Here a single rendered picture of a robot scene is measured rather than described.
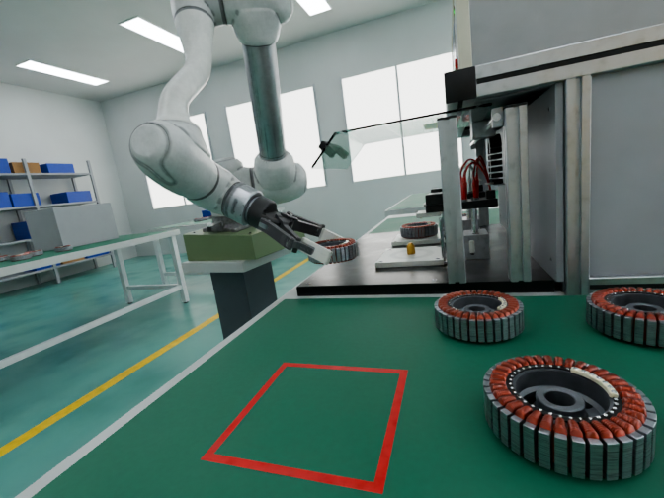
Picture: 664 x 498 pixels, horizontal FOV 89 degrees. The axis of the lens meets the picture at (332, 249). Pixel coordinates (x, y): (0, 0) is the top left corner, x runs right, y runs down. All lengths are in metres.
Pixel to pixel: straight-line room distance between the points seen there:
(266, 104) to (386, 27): 4.88
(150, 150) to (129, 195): 7.88
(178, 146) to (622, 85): 0.68
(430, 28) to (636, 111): 5.32
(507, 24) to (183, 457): 0.76
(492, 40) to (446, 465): 0.65
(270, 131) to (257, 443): 1.05
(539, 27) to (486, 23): 0.08
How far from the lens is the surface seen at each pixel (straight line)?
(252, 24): 1.13
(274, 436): 0.36
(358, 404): 0.37
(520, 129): 0.62
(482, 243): 0.79
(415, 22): 5.94
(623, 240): 0.67
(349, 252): 0.70
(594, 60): 0.64
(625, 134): 0.65
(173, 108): 0.77
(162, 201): 7.89
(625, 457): 0.32
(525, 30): 0.75
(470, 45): 0.74
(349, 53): 6.02
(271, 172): 1.30
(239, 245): 1.26
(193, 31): 1.07
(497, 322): 0.46
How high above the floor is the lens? 0.97
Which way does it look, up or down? 10 degrees down
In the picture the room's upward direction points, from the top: 8 degrees counter-clockwise
